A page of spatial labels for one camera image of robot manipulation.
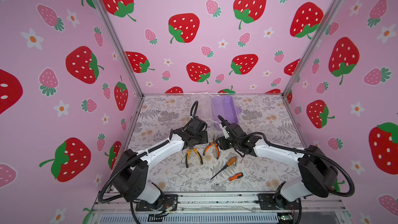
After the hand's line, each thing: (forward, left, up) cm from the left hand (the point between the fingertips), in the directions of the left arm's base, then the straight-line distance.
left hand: (205, 137), depth 86 cm
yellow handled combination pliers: (-6, +10, -10) cm, 15 cm away
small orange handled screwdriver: (-18, -17, -9) cm, 27 cm away
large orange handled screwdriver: (-10, -15, -9) cm, 20 cm away
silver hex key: (-16, -24, -10) cm, 30 cm away
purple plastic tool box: (+30, -13, -7) cm, 33 cm away
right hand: (-1, -7, -2) cm, 7 cm away
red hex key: (-9, -21, -11) cm, 25 cm away
